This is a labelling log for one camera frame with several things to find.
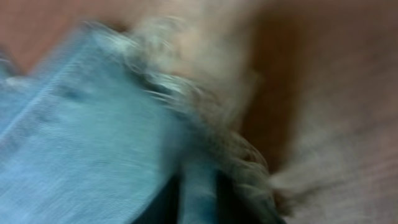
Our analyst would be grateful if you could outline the blue denim jeans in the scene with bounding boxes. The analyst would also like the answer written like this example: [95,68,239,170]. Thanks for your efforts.
[1,22,283,223]

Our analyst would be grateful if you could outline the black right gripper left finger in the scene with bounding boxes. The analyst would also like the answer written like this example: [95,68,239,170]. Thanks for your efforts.
[132,175,180,224]

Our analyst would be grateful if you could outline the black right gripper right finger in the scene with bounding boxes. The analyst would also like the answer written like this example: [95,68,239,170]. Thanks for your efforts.
[216,172,262,224]

